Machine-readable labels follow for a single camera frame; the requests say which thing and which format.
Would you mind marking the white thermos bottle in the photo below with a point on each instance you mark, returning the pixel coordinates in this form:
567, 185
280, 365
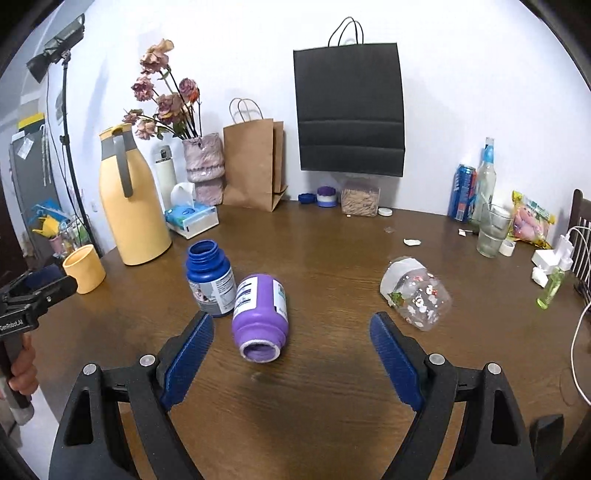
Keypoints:
165, 180

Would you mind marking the colourful snack packet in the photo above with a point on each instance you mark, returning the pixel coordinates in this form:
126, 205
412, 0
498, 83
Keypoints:
531, 219

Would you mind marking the studio light on stand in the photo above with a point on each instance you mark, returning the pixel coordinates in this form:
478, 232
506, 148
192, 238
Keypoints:
56, 44

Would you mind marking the blue tissue box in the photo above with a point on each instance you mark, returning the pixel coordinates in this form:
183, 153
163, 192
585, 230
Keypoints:
191, 220

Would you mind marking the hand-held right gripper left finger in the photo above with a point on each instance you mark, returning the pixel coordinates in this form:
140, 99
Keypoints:
188, 361

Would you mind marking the blue drink can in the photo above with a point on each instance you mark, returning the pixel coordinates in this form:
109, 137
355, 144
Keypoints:
461, 194

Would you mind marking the clear glass tumbler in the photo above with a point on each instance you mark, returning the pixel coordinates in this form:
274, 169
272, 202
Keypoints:
493, 233

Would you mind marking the green spray bottle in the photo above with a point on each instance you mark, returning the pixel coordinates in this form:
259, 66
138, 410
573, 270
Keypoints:
550, 288

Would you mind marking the purple and white jar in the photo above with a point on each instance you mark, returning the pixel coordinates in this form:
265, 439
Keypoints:
326, 197

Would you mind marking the purple pill bottle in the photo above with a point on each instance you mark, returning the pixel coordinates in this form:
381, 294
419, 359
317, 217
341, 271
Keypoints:
258, 323

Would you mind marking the white tape roll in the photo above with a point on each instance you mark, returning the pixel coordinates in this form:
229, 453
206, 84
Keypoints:
507, 248

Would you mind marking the dark wooden chair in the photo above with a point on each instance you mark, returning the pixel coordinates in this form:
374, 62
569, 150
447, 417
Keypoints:
581, 217

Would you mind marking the pink fuzzy vase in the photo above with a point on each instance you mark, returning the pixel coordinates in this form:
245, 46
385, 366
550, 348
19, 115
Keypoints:
204, 161

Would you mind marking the clear snack container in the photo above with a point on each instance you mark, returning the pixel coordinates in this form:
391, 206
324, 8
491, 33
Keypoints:
360, 199

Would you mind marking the dried pink flowers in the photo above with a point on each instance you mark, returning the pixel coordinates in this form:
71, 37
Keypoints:
168, 104

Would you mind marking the person's left hand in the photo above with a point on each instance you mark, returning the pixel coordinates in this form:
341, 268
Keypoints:
25, 371

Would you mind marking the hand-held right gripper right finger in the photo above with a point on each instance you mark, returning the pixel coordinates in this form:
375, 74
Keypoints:
396, 364

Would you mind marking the blue pill bottle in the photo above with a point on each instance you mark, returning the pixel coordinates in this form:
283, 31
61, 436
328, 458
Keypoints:
208, 273

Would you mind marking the brown paper bag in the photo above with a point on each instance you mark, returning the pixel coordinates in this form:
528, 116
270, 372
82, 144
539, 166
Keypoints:
249, 161

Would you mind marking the blue and yellow toy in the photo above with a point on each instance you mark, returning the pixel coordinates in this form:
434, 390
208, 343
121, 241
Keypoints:
45, 221

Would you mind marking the yellow thermos jug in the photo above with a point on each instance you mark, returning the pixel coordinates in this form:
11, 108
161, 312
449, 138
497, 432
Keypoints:
134, 221

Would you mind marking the black paper bag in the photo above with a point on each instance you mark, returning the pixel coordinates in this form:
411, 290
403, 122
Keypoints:
351, 101

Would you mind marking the white round lid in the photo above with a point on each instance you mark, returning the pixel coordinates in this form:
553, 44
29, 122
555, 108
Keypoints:
385, 212

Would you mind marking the white power adapter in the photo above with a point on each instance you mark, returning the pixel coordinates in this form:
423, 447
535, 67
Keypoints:
547, 258

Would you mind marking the blue bottle lid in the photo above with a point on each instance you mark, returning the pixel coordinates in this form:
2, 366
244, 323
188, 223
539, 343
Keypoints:
306, 199

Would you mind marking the clear printed plastic cup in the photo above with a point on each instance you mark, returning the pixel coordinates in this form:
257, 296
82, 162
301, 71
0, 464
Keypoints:
415, 290

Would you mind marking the clear glass bottle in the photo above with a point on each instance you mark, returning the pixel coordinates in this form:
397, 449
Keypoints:
485, 180

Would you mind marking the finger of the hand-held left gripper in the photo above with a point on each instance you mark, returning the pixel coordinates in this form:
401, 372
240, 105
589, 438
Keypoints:
56, 288
44, 276

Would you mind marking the yellow cup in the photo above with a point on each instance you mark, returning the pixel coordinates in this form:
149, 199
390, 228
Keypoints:
85, 273

